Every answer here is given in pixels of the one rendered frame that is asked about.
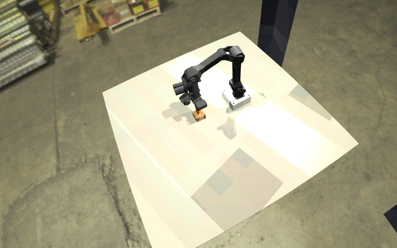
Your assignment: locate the tan wooden block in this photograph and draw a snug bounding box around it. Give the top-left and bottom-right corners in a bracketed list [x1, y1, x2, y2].
[192, 109, 206, 122]

